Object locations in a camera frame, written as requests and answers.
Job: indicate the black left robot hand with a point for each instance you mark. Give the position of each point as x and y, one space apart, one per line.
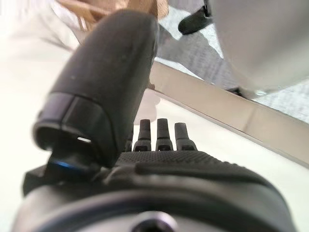
108 72

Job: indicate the wooden laundry basket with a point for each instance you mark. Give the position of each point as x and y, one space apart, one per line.
160 7

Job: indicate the silver left robot leg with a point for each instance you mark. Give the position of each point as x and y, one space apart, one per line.
260 43

